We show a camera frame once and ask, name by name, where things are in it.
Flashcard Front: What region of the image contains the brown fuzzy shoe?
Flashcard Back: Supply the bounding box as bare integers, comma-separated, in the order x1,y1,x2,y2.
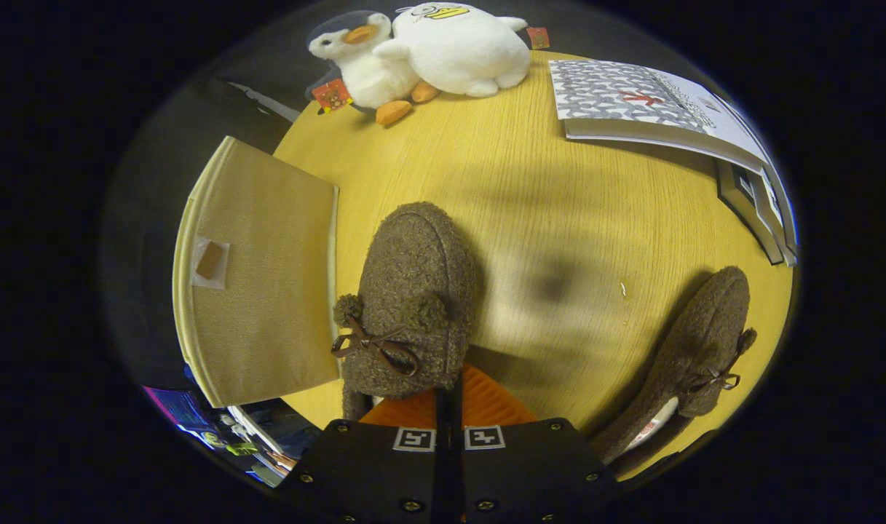
331,202,480,423
588,266,758,467

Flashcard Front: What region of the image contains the grey patterned cover book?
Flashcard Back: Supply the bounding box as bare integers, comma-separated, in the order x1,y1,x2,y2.
550,60,770,173

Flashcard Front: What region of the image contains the purple monitor screen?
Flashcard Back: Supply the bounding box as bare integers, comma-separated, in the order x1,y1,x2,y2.
143,386,214,432

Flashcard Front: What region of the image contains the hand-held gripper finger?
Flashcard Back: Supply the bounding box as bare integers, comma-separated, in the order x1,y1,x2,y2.
277,389,451,524
450,364,622,524

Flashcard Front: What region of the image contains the beige fabric storage box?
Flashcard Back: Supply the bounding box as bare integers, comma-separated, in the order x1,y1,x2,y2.
172,136,341,408

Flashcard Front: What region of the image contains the grey white penguin plush toy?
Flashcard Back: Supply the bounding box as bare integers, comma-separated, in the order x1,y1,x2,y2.
306,9,440,127

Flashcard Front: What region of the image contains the black cover book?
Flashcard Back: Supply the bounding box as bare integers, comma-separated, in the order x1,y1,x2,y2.
717,160,784,264

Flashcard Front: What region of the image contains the white duck plush toy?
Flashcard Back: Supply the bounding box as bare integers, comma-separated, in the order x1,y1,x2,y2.
373,2,550,98

